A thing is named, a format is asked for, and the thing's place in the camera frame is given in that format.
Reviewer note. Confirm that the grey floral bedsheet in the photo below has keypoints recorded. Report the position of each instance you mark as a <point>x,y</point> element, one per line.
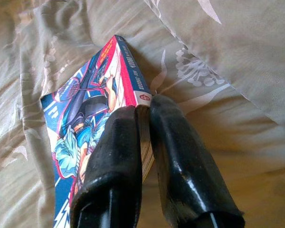
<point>26,59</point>

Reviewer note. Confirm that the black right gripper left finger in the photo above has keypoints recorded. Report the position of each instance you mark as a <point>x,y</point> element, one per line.
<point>114,166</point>

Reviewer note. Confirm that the colourful comic book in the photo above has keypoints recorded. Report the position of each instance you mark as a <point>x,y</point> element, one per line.
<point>85,114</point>

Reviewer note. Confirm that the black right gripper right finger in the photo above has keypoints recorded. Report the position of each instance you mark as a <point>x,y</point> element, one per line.
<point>180,171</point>

